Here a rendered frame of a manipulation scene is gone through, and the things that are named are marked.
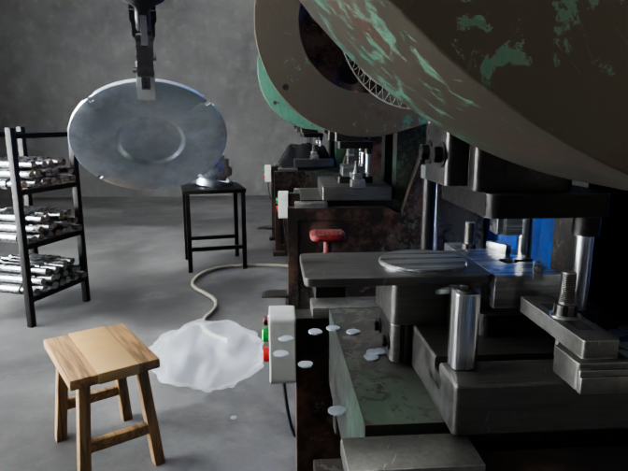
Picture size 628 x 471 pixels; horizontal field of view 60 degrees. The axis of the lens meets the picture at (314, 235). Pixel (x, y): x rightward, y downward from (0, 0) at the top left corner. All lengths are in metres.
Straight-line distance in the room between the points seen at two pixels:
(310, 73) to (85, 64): 5.86
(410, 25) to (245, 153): 7.10
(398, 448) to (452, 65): 0.43
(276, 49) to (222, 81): 5.32
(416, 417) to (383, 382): 0.09
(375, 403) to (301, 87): 1.53
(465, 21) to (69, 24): 7.61
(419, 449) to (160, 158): 0.77
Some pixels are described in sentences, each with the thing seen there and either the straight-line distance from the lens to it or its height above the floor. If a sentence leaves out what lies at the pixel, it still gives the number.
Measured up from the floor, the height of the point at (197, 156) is 0.91.
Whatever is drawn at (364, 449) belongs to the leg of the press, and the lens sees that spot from 0.61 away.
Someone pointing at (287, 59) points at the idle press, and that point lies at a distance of 2.07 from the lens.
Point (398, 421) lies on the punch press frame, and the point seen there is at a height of 0.64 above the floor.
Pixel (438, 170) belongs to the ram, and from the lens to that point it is 0.76.
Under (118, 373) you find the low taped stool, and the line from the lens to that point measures 1.59.
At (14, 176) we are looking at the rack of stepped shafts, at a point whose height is 0.73.
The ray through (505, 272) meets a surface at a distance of 0.77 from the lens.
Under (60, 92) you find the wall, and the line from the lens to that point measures 7.82.
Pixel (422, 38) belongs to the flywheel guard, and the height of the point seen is 1.02.
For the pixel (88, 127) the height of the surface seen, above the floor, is 0.97.
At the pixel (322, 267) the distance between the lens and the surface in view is 0.75.
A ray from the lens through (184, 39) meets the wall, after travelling 7.49.
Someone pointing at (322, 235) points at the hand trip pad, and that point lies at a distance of 1.07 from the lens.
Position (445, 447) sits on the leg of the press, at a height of 0.64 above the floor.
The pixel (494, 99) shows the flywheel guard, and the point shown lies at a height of 0.99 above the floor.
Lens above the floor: 0.98
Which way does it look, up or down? 12 degrees down
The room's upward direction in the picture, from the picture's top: straight up
